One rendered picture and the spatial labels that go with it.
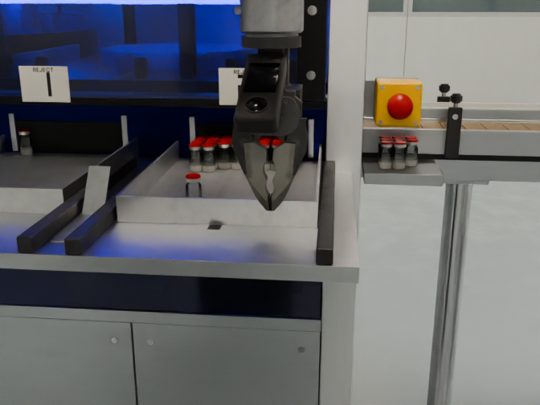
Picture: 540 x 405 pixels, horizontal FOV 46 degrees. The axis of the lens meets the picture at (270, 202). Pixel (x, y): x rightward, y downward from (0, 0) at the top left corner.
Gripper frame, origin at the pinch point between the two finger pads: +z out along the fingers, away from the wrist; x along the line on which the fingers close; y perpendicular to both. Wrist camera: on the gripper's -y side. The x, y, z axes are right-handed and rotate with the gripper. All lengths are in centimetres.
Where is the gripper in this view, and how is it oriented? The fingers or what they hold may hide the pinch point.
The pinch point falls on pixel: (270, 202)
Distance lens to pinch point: 80.0
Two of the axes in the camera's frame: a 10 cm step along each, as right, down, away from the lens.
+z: 0.0, 9.6, 2.9
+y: 1.0, -2.9, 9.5
